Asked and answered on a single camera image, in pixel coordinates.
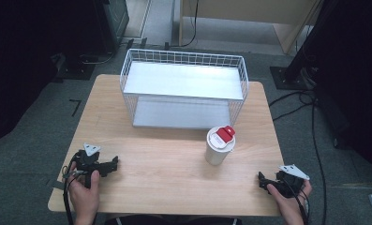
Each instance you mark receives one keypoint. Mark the white cup with red lid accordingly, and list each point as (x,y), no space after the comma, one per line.
(218,150)

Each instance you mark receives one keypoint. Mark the light wooden cabinet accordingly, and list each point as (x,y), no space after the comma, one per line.
(252,12)

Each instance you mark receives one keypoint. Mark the black metal stand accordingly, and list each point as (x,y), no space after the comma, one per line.
(299,62)

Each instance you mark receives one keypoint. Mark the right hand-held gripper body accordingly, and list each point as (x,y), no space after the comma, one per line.
(288,184)

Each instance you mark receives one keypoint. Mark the person's right hand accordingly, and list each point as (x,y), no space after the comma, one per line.
(290,206)

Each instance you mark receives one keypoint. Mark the dark equipment case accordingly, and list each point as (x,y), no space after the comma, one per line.
(111,25)

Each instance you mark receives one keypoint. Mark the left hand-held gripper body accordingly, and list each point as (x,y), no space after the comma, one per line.
(88,164)

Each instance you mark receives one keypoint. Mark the person's left hand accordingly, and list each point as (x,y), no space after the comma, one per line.
(85,200)

